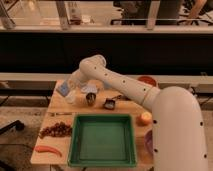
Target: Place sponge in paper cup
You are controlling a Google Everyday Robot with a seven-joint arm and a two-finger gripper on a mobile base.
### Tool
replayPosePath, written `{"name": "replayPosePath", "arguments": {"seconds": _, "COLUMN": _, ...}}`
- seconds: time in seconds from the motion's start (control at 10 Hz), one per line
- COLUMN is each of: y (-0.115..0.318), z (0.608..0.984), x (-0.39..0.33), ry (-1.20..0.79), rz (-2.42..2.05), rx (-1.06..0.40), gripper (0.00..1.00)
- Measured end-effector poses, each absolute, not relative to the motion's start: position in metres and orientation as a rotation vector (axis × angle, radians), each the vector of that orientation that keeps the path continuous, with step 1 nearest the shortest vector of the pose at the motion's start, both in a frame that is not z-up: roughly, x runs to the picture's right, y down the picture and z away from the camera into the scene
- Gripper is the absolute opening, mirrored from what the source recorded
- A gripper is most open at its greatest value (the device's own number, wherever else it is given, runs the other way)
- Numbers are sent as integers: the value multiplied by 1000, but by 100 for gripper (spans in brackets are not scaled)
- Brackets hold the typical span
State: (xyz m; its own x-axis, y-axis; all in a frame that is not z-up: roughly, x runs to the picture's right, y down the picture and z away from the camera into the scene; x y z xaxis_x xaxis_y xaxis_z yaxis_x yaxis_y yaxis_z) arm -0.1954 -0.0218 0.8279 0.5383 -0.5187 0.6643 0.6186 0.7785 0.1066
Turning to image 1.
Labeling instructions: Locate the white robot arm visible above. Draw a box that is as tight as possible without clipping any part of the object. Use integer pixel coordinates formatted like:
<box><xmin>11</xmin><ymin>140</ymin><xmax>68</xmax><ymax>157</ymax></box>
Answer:
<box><xmin>68</xmin><ymin>55</ymin><xmax>208</xmax><ymax>171</ymax></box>

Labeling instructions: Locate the metal cup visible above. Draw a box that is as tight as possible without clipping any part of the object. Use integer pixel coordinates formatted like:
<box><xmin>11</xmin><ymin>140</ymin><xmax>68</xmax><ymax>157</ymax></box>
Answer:
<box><xmin>86</xmin><ymin>92</ymin><xmax>96</xmax><ymax>106</ymax></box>

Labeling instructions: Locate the small metal pot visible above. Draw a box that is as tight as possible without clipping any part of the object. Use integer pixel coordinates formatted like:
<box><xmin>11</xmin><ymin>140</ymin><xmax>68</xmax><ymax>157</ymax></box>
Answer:
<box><xmin>103</xmin><ymin>95</ymin><xmax>121</xmax><ymax>110</ymax></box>

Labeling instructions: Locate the metal knife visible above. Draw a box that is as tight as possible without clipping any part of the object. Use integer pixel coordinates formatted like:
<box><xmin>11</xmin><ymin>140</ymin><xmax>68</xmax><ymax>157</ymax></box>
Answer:
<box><xmin>49</xmin><ymin>113</ymin><xmax>72</xmax><ymax>117</ymax></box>

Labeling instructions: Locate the red grapes bunch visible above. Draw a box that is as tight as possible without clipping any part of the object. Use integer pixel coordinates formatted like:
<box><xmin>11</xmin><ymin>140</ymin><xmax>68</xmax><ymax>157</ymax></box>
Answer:
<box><xmin>39</xmin><ymin>122</ymin><xmax>72</xmax><ymax>139</ymax></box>

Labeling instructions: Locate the green plastic tray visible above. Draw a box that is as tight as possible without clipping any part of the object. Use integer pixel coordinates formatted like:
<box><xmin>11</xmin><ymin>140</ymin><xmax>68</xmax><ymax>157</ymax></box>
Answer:
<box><xmin>67</xmin><ymin>114</ymin><xmax>137</xmax><ymax>167</ymax></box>

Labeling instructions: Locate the red bowl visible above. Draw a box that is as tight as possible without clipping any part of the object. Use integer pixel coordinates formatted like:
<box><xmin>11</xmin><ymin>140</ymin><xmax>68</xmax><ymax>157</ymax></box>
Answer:
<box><xmin>138</xmin><ymin>76</ymin><xmax>157</xmax><ymax>87</ymax></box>

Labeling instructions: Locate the orange carrot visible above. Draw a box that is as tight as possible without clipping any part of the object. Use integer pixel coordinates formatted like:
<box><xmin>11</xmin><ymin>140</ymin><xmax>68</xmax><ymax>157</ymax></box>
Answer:
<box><xmin>34</xmin><ymin>145</ymin><xmax>62</xmax><ymax>157</ymax></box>

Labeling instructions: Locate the peach apple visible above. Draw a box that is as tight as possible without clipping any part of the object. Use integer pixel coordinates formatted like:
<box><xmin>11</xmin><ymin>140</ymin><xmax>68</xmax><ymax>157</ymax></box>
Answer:
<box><xmin>137</xmin><ymin>112</ymin><xmax>152</xmax><ymax>126</ymax></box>

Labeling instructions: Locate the black office chair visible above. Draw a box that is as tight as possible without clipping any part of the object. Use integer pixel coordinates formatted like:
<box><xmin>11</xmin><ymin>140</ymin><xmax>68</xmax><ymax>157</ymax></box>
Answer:
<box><xmin>113</xmin><ymin>0</ymin><xmax>213</xmax><ymax>25</ymax></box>

